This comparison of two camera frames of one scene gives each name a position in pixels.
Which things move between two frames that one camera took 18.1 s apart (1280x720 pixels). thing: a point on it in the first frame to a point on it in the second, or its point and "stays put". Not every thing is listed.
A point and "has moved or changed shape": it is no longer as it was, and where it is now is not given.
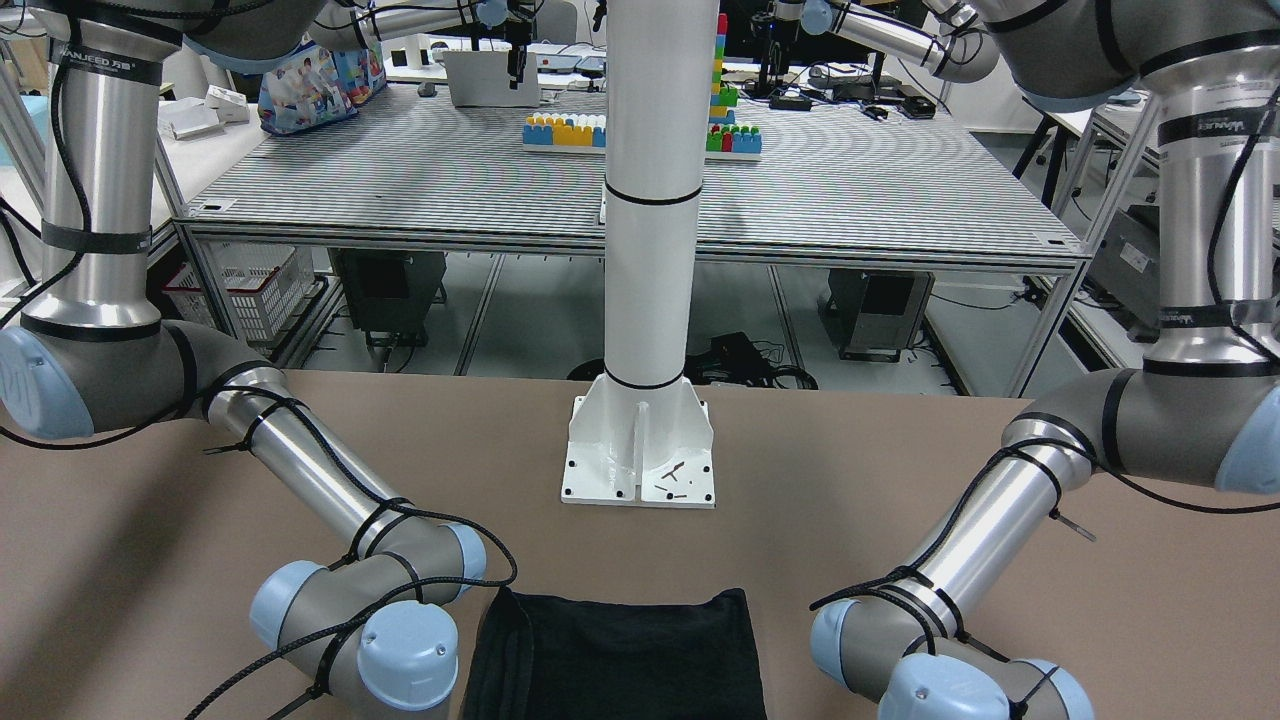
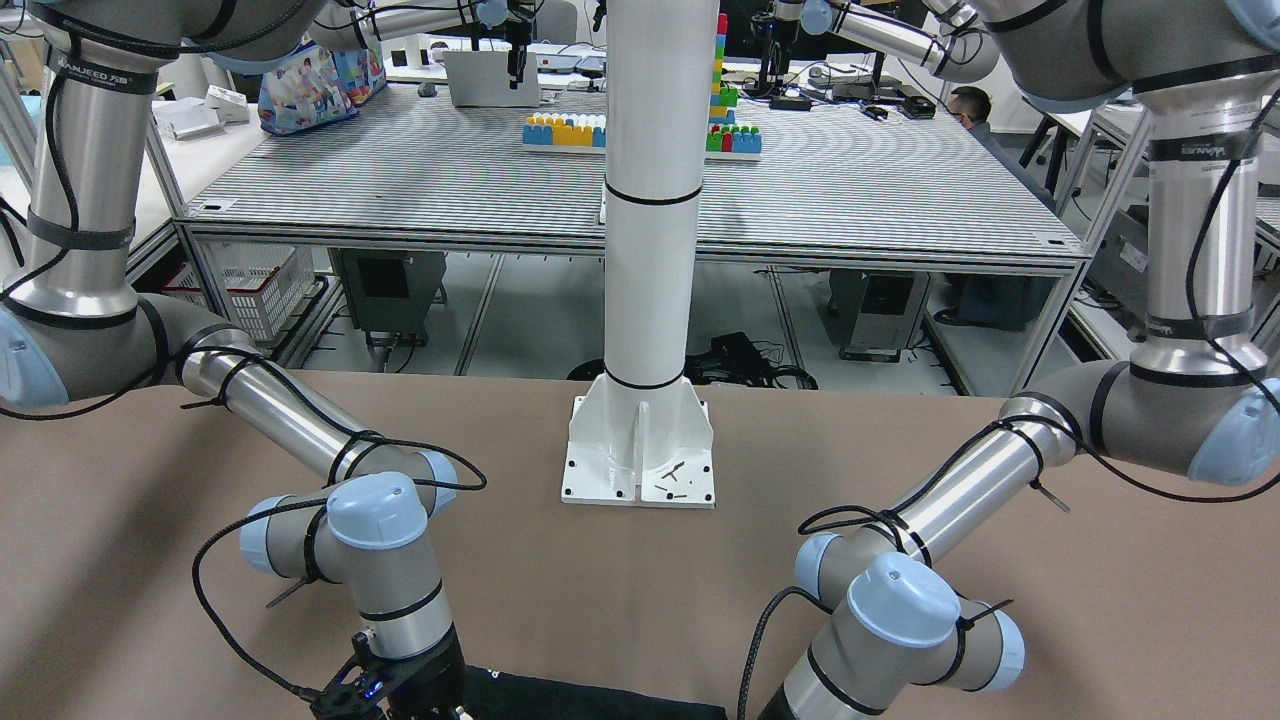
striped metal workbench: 441,177 stays put
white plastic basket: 264,284 stays put
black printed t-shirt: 547,657 has moved or changed shape
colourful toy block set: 586,133 stays put
